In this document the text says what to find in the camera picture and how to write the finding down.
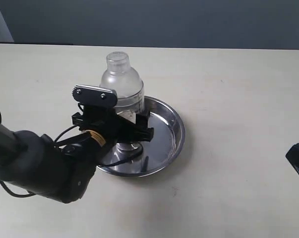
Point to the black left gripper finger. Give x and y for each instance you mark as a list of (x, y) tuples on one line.
[(142, 118), (140, 133)]

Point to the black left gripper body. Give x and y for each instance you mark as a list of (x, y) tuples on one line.
[(102, 128)]

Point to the clear plastic shaker bottle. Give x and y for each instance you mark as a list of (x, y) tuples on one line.
[(125, 80)]

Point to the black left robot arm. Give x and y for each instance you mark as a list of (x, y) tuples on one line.
[(61, 169)]

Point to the round stainless steel pan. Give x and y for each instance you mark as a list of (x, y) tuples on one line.
[(146, 158)]

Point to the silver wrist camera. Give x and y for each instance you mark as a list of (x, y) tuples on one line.
[(95, 96)]

